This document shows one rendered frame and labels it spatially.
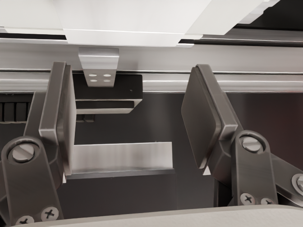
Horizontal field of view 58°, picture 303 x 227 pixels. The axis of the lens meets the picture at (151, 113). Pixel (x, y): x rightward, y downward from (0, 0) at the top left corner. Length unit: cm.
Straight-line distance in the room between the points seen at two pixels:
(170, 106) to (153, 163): 53
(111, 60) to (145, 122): 47
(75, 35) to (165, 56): 28
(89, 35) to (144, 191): 12
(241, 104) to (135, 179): 63
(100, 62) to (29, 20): 9
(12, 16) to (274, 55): 45
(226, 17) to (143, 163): 12
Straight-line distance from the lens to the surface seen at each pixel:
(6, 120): 61
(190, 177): 75
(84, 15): 18
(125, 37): 21
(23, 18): 20
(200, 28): 20
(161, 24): 19
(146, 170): 21
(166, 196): 21
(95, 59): 25
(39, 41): 23
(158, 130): 72
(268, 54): 54
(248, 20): 28
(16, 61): 47
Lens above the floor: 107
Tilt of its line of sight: 5 degrees down
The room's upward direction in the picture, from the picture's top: 178 degrees clockwise
